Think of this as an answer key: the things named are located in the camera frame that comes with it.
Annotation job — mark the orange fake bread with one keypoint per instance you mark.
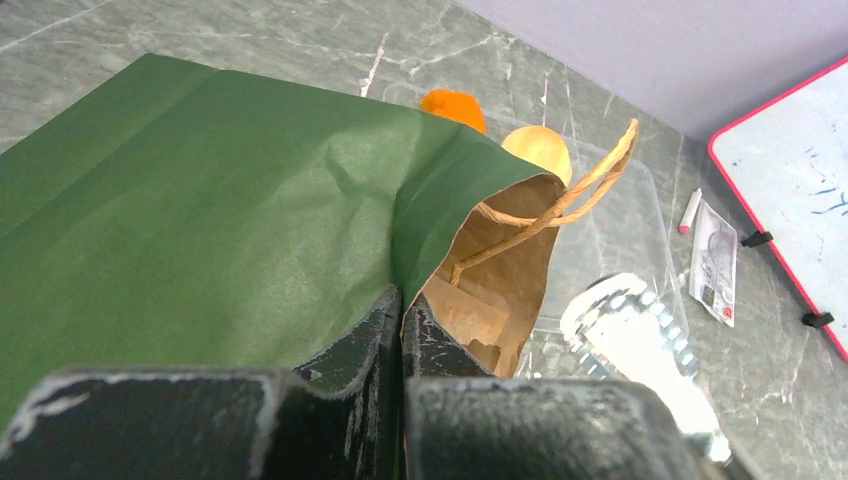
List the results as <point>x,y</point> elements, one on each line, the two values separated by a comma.
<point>457,106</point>

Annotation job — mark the white ruler package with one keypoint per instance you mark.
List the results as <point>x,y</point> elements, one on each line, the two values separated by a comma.
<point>712,279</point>

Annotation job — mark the clear plastic tray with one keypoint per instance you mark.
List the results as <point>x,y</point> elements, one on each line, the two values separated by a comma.
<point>506,310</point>

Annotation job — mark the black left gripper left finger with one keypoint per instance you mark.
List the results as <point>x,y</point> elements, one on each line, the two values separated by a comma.
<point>345,418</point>

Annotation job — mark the white pink marker pen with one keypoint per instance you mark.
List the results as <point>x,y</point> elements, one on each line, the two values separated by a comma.
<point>690,212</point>

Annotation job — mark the round tan fake bun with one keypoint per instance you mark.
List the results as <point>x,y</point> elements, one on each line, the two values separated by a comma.
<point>543,147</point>

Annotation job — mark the pink framed whiteboard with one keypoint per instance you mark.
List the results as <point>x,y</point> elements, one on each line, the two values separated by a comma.
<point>786,162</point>

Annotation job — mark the silver metal tongs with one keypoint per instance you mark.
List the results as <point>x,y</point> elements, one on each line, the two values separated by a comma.
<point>621,323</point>

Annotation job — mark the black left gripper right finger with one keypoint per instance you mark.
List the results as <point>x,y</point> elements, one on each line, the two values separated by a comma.
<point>439,438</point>

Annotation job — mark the green paper bag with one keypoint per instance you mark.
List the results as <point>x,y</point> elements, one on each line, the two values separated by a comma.
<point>184,215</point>

